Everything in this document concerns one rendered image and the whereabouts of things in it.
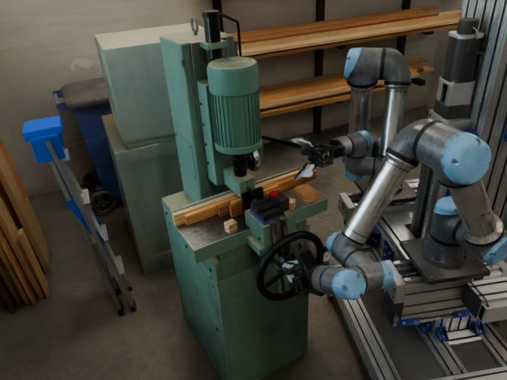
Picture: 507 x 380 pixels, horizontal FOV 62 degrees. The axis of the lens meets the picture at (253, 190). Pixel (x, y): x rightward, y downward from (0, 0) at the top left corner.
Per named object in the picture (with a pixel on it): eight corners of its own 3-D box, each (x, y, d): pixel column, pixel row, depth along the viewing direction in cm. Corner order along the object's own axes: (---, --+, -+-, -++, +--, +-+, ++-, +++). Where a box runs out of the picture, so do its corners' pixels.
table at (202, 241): (206, 279, 143) (204, 266, 140) (173, 234, 166) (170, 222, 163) (343, 220, 168) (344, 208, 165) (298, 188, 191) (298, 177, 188)
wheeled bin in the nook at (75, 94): (90, 222, 326) (54, 102, 277) (82, 191, 369) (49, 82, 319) (170, 200, 349) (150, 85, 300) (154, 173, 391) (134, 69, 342)
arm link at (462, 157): (483, 225, 141) (440, 110, 108) (523, 250, 129) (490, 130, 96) (456, 249, 141) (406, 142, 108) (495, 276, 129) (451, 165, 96)
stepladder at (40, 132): (112, 321, 241) (20, 137, 177) (107, 292, 261) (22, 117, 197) (139, 309, 245) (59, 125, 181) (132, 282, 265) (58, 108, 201)
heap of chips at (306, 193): (307, 203, 169) (307, 197, 168) (289, 190, 179) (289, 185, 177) (324, 197, 173) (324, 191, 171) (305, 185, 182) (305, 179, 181)
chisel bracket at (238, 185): (241, 201, 164) (239, 182, 160) (224, 186, 174) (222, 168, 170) (256, 195, 167) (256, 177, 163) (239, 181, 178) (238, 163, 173)
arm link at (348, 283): (370, 298, 109) (344, 304, 105) (345, 291, 119) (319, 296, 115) (368, 268, 109) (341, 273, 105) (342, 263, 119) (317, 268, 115)
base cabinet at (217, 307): (231, 397, 196) (216, 284, 159) (182, 317, 239) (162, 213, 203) (308, 352, 214) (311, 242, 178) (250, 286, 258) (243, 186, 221)
